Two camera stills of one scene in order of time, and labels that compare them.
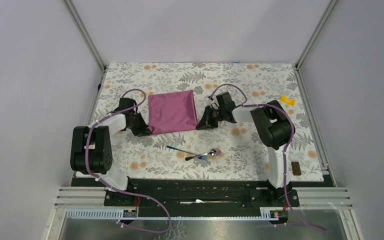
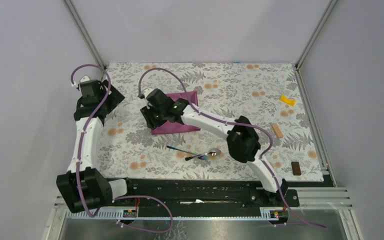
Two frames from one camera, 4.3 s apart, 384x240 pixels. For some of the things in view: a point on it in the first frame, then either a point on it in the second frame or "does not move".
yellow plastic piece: [290, 101] does not move
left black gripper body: [137, 119] -> [114, 98]
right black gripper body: [214, 112] -> [155, 117]
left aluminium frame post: [80, 27] does not move
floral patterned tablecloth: [234, 150] does not move
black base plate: [200, 194] does not move
